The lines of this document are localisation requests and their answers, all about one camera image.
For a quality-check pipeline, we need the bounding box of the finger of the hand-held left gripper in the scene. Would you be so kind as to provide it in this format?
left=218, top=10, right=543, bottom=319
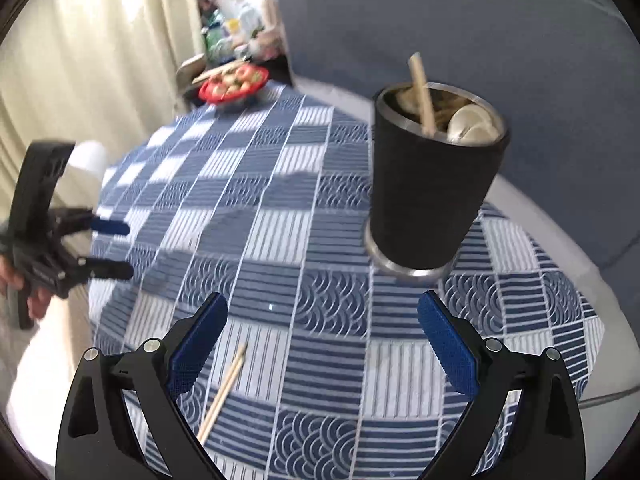
left=52, top=207, right=132, bottom=237
left=55, top=254, right=136, bottom=289

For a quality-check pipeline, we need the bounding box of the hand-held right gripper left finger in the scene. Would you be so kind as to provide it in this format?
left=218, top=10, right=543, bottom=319
left=55, top=291, right=229, bottom=480

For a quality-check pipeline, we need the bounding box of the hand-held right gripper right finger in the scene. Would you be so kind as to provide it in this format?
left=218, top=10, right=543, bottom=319
left=417, top=289, right=587, bottom=480

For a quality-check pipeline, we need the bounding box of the black cylindrical utensil holder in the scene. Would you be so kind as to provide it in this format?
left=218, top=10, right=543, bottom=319
left=364, top=81, right=511, bottom=281

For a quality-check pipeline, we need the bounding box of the plain white ceramic spoon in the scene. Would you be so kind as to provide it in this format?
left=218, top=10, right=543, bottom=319
left=447, top=105, right=494, bottom=144

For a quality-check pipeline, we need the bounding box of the person's left hand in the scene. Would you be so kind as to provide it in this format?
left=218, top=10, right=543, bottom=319
left=0, top=256, right=54, bottom=321

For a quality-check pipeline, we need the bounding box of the blue patterned tablecloth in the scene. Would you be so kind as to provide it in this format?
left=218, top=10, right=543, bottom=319
left=87, top=82, right=606, bottom=480

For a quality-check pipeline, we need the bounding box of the cream curtain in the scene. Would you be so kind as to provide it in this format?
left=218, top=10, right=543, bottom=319
left=0, top=0, right=202, bottom=221

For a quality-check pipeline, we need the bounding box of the red fruit bowl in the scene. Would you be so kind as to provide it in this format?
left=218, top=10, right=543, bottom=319
left=198, top=64, right=270, bottom=106

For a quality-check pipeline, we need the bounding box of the pile of red apples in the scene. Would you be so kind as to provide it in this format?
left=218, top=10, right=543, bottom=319
left=207, top=65, right=266, bottom=96

